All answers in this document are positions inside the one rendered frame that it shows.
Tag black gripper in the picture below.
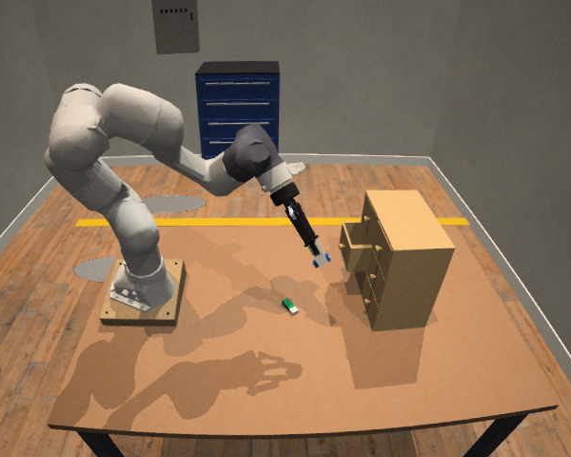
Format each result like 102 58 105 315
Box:
270 182 328 267

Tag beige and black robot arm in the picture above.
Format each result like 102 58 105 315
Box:
45 84 305 313

